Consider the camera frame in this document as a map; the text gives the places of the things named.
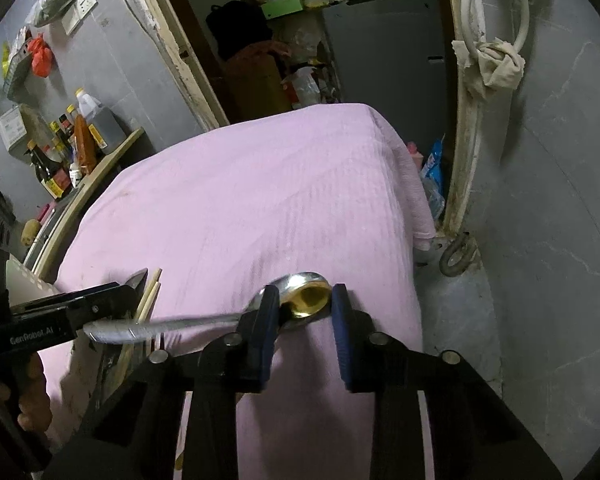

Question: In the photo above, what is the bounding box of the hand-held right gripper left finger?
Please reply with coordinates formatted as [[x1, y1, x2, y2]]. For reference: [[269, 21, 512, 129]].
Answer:
[[45, 284, 283, 480]]

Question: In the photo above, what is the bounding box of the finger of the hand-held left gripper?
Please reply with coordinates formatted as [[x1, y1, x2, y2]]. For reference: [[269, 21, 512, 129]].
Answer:
[[10, 268, 149, 332]]

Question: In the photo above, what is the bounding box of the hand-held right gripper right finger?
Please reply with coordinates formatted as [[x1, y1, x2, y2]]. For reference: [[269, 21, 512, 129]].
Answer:
[[331, 283, 563, 480]]

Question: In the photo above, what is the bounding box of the wooden chopstick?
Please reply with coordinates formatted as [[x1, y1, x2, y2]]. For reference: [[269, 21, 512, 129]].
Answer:
[[141, 268, 163, 323], [134, 280, 160, 323]]

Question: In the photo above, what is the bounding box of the metal spoon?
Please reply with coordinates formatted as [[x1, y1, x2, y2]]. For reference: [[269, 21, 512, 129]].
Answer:
[[82, 271, 331, 346]]

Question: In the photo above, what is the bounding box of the person's left hand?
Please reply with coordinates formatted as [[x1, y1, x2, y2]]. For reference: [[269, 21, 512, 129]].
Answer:
[[16, 354, 54, 435]]

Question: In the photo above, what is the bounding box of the white slotted drainer basket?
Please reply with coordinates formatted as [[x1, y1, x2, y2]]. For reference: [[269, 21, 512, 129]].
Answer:
[[9, 254, 57, 308]]

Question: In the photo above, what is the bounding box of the wooden counter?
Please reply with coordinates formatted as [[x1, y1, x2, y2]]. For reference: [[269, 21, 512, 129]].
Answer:
[[24, 127, 146, 281]]

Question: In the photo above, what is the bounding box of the pink floral cloth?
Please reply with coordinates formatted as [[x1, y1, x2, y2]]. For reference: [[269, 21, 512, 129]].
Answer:
[[37, 102, 438, 480]]

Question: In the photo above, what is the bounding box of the dark sauce bottle yellow label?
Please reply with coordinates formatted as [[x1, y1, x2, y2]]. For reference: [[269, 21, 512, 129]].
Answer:
[[28, 141, 67, 200]]

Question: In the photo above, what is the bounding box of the orange sauce pouch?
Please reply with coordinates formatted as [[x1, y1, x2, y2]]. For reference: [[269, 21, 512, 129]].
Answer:
[[72, 115, 98, 176]]

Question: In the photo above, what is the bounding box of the dark sauce bottle red label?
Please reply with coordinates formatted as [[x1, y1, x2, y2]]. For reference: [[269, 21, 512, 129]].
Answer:
[[55, 112, 77, 158]]

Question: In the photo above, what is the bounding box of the large plastic oil jug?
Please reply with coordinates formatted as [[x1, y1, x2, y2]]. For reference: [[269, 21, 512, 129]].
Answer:
[[75, 89, 128, 153]]

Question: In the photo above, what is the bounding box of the white hanging box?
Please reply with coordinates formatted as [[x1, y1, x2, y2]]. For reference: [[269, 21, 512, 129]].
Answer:
[[0, 105, 38, 156]]

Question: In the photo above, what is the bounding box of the blue packet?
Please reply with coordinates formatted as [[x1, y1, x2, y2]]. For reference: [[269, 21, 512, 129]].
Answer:
[[420, 135, 448, 196]]

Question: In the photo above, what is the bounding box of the pink capped bottle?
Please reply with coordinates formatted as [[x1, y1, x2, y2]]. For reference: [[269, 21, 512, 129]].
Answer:
[[405, 141, 426, 171]]

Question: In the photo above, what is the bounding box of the red plastic bag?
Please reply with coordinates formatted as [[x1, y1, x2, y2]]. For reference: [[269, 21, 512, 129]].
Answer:
[[26, 34, 56, 78]]

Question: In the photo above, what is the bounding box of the grey refrigerator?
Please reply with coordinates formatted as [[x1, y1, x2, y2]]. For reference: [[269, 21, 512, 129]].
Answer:
[[322, 0, 448, 146]]

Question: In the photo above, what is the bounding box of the black bag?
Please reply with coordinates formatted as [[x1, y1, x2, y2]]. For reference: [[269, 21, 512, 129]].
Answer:
[[205, 1, 273, 61]]

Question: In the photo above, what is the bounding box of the clear bag of dried goods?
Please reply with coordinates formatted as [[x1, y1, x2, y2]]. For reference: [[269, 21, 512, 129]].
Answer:
[[30, 0, 80, 28]]

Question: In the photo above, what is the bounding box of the knotted beige rag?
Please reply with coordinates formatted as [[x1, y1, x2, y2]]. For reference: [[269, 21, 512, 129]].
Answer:
[[452, 37, 526, 101]]

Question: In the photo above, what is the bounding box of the green box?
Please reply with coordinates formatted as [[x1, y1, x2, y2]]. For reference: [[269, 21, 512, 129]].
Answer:
[[260, 0, 306, 20]]

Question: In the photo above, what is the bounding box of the grey wall rack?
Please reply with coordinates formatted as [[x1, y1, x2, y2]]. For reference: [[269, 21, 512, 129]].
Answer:
[[2, 42, 36, 101]]

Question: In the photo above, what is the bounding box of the wooden door frame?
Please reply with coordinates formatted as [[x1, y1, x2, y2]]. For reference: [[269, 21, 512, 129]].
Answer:
[[127, 0, 483, 241]]

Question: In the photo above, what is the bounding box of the white wall socket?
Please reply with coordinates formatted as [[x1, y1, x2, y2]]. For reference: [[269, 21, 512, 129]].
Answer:
[[62, 0, 98, 36]]

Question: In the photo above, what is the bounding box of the white hose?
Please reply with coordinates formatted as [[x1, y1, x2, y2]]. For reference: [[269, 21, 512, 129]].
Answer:
[[460, 0, 531, 53]]

